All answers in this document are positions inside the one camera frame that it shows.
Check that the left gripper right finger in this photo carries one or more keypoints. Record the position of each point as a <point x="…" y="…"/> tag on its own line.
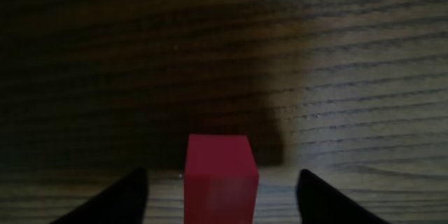
<point x="322" y="204"/>

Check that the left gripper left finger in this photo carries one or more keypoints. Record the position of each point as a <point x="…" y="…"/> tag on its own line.
<point x="119" y="203"/>

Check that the red cube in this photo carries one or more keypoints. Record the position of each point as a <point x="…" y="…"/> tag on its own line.
<point x="220" y="178"/>

